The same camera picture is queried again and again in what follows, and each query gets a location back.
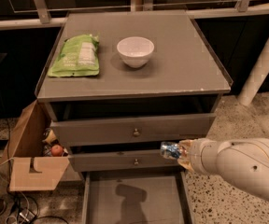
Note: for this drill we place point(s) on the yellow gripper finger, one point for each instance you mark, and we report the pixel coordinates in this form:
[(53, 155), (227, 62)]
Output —
[(185, 144), (185, 164)]

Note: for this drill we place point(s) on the grey drawer cabinet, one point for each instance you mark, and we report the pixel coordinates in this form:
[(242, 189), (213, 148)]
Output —
[(182, 77)]

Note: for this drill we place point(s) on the white ceramic bowl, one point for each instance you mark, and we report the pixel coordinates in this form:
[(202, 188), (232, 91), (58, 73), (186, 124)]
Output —
[(135, 51)]

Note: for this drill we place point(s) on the brass top drawer knob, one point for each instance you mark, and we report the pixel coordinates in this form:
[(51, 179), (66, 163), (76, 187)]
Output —
[(136, 132)]

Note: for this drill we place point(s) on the grey top drawer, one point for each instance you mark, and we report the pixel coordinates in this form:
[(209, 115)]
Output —
[(90, 132)]

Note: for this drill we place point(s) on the metal railing frame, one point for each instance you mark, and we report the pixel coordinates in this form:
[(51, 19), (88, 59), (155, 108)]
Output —
[(41, 3)]

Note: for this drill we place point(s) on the red apple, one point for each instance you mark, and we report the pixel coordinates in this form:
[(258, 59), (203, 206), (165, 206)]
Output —
[(57, 151)]

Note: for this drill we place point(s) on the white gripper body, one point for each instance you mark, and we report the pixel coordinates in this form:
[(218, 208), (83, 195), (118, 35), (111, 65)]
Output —
[(197, 156)]

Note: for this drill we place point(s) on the brown cardboard box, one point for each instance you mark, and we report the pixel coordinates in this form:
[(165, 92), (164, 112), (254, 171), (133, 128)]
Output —
[(31, 170)]

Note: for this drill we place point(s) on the blue silver redbull can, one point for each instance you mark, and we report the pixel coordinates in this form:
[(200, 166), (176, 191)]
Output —
[(170, 150)]

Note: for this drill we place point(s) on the grey drawer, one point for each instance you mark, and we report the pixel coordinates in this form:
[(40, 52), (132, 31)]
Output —
[(90, 132), (103, 158), (136, 197)]

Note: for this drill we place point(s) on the grey bottom drawer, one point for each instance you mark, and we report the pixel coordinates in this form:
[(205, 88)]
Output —
[(136, 197)]

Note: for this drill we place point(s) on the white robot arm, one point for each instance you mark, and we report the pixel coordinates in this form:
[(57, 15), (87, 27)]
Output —
[(244, 163)]

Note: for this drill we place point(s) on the green snack bag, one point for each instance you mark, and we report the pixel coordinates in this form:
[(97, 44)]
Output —
[(77, 58)]

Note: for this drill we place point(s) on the beige item in box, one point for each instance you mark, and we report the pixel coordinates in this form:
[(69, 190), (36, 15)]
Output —
[(49, 137)]

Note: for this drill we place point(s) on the grey middle drawer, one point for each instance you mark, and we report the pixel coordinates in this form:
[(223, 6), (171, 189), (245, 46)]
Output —
[(103, 158)]

